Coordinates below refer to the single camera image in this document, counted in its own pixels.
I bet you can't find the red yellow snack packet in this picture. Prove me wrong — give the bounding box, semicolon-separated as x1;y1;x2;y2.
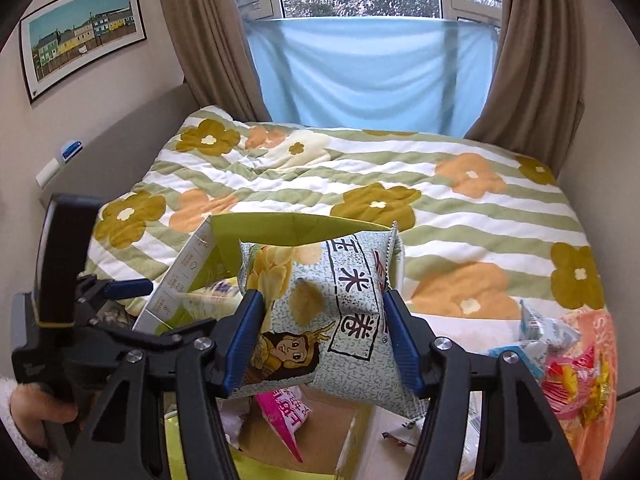
542;350;610;422

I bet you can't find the white translucent packet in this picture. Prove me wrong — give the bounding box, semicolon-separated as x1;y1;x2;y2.
235;227;431;418

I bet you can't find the person's left forearm white sleeve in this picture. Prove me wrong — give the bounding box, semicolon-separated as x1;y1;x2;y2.
0;372;66;480

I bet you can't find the small white box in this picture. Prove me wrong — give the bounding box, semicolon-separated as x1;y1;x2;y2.
36;160;64;189

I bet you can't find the pink snack packet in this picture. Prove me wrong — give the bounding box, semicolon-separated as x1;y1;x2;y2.
255;387;313;463

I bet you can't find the framed picture of houses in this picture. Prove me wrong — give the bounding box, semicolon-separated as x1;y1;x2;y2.
19;0;148;106

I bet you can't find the orange plastic bag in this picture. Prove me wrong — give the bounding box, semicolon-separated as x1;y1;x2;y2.
540;305;617;480

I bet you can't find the white purple snack packet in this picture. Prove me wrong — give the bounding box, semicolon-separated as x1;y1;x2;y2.
184;280;247;322

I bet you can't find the padded headboard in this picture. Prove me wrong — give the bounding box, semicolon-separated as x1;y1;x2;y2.
37;82;203;281

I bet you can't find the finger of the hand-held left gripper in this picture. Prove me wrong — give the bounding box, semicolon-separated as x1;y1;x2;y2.
75;276;154;317
80;310;218;350

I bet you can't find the person's left hand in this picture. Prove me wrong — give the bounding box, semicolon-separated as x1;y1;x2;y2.
9;384;80;433

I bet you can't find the white blue snack packet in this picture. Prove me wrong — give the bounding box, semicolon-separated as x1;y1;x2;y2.
519;300;582;356

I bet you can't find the white box with green inside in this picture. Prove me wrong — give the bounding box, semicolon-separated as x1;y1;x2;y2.
132;212;406;480

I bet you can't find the light blue cloth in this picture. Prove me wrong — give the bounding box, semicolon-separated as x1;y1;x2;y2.
243;16;501;137

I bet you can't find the brown curtain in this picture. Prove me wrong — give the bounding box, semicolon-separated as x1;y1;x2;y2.
465;0;587;173
152;0;273;123

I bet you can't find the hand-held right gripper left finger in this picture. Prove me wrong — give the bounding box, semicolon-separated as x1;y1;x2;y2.
75;290;266;480

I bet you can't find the blue white small case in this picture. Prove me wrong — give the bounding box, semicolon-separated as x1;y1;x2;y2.
60;137;86;163

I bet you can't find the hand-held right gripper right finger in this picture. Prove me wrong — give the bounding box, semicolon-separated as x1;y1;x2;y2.
381;290;576;480

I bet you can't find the brown cardboard panel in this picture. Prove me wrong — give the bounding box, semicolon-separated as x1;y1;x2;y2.
239;385;372;480

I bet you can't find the floral striped blanket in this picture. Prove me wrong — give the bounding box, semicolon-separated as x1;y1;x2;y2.
82;105;608;322

